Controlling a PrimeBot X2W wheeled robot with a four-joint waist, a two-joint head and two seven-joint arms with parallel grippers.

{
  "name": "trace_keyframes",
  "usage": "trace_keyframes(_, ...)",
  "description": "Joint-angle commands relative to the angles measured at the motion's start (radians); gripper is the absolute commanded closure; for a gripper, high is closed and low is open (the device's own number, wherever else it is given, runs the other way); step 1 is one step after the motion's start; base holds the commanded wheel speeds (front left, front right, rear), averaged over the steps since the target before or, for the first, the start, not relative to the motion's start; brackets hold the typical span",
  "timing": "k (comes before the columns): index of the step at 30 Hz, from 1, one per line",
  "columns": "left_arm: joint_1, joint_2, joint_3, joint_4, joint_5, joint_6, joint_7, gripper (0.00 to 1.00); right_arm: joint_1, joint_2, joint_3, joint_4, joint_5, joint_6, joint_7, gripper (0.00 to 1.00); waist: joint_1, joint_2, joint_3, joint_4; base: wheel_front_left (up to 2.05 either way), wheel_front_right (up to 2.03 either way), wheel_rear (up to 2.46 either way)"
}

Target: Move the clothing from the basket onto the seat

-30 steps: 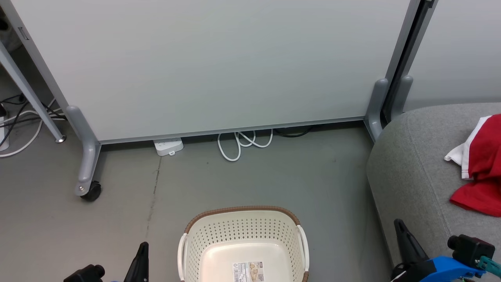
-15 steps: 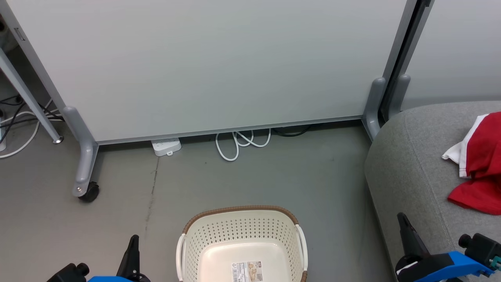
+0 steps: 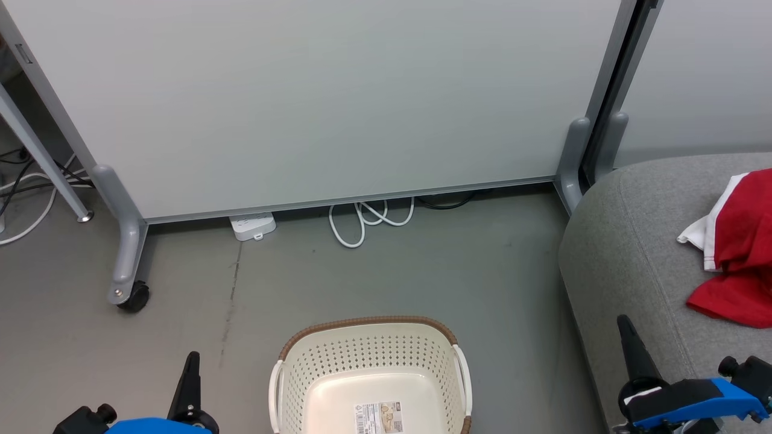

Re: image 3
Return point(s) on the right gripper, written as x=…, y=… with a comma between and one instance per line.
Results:
x=693, y=401

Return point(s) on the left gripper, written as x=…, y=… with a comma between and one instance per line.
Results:
x=151, y=427

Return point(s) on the red garment with white cuffs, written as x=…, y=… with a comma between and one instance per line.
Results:
x=742, y=241

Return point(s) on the cream perforated laundry basket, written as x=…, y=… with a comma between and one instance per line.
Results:
x=374, y=361

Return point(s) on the printed label in basket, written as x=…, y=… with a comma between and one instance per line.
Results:
x=378, y=419

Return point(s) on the grey fabric sofa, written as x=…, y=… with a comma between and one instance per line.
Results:
x=633, y=253

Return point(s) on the black castor wheel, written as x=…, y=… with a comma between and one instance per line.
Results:
x=136, y=298

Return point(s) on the grey partition leg with castor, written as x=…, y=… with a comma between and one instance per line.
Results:
x=129, y=241

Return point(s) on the white power strip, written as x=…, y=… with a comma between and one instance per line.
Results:
x=252, y=226

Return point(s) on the grey metal table leg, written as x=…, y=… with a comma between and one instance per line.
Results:
x=42, y=157

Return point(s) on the narrow white partition panel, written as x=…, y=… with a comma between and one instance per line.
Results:
x=711, y=72

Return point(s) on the wide white partition panel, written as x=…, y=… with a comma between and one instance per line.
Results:
x=301, y=90

